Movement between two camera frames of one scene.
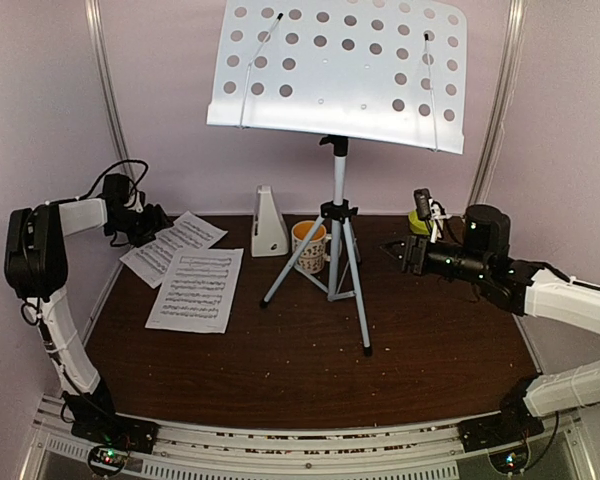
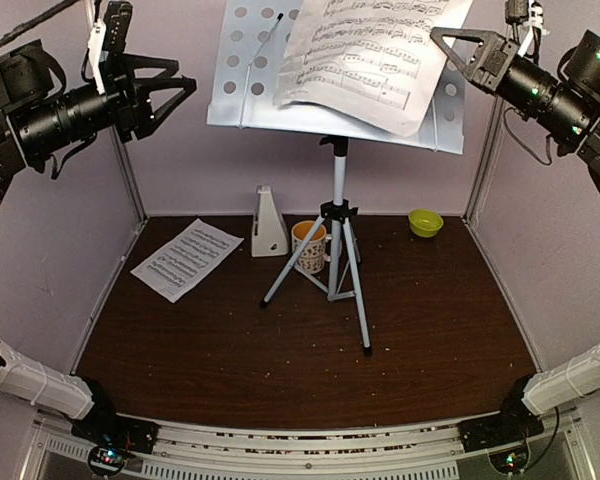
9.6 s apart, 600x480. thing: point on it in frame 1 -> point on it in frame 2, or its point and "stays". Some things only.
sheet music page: (152, 258) -> (187, 259)
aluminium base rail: (302, 450) stays
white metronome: (269, 237) stays
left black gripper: (155, 221) -> (134, 111)
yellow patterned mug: (318, 249) stays
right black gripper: (413, 253) -> (493, 63)
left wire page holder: (245, 91) stays
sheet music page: (198, 291) -> (376, 57)
